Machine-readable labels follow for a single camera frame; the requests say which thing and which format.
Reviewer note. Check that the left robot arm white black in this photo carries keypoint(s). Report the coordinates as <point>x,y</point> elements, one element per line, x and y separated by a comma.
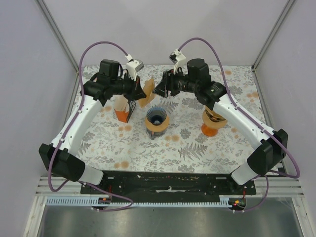
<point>59,157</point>

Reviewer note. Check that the blue cone dripper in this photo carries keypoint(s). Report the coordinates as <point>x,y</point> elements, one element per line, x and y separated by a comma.
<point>156,115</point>

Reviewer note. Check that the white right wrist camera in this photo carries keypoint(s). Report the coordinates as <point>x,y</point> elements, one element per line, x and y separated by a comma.
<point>178,59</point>

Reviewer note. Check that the aluminium frame post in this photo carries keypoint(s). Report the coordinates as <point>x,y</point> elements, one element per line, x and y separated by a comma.
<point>57,32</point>
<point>273,32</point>

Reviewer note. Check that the ribbed glass coffee dripper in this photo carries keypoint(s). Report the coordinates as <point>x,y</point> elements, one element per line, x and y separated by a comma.
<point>213,116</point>

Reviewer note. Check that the light blue cable duct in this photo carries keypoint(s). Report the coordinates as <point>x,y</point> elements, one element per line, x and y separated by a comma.
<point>103,202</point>

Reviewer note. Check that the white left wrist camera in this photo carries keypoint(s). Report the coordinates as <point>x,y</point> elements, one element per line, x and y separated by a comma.
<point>133,66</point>

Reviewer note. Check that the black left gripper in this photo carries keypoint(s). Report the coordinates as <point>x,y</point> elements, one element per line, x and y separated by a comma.
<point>137,92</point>

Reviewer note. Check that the aluminium frame post left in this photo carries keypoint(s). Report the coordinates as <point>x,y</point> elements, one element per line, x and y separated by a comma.
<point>57,32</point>

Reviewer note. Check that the aluminium frame post right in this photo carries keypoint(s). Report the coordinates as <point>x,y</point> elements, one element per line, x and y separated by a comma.
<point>273,32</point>

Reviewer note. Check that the bamboo ring dripper stand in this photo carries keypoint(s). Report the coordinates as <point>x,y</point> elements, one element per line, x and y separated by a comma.
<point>211,124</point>

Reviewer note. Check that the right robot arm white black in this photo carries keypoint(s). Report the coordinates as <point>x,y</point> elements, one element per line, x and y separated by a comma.
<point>269,145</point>

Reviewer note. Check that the aluminium rail front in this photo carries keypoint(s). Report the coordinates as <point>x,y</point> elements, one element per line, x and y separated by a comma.
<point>279,187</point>

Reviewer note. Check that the floral patterned table mat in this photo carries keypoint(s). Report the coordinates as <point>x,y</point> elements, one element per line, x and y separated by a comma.
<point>108,144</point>

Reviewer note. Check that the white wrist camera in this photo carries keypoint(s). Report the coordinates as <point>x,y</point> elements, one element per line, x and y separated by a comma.
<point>133,66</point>
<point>178,59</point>

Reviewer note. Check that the orange coffee filter box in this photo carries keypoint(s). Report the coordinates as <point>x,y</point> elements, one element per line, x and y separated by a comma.
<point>124,108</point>

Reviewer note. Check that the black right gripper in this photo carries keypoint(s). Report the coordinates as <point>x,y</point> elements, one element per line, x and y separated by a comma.
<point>167,84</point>

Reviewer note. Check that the grey ribbed glass carafe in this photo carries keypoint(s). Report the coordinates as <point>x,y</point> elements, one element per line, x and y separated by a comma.
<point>153,135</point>

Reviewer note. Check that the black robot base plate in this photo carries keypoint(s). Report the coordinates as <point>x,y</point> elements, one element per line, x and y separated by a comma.
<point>159,186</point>

